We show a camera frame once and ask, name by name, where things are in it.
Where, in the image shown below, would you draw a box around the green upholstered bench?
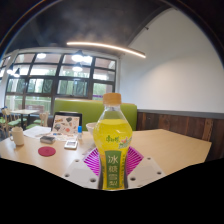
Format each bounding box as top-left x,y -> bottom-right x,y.
53,98 -> 138,132

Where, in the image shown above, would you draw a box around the dark-framed window wall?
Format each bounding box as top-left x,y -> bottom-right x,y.
0,51 -> 118,116

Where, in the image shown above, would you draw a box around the yellow drink bottle orange cap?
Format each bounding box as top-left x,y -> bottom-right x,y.
92,92 -> 133,191

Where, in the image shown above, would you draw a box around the flat round red coaster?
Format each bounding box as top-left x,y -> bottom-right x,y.
37,145 -> 57,158

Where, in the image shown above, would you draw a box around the small dark grey box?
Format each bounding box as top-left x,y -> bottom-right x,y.
39,135 -> 57,145

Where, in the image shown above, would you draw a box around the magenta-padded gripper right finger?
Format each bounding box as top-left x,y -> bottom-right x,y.
123,145 -> 167,190

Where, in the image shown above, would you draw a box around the small white flat device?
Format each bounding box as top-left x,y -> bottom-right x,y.
63,139 -> 79,150

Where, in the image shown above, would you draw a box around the long curved linear light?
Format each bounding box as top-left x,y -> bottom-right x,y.
66,41 -> 147,59

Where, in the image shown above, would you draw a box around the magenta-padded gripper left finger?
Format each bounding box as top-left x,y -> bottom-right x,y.
63,146 -> 104,190

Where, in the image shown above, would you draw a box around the black pendant lamps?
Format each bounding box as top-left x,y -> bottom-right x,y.
6,49 -> 93,78

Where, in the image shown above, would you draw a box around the white ribbed mug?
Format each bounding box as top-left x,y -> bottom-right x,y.
8,126 -> 26,147

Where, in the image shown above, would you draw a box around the black tablet with stickers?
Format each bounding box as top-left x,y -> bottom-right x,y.
50,111 -> 83,137

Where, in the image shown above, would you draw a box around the wooden chairs with green seats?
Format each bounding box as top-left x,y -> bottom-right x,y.
0,107 -> 50,138

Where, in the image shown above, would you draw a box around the wooden dining table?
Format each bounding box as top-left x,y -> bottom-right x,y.
11,109 -> 40,129

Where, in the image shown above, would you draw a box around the white bowl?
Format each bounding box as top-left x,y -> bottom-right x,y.
85,121 -> 98,136

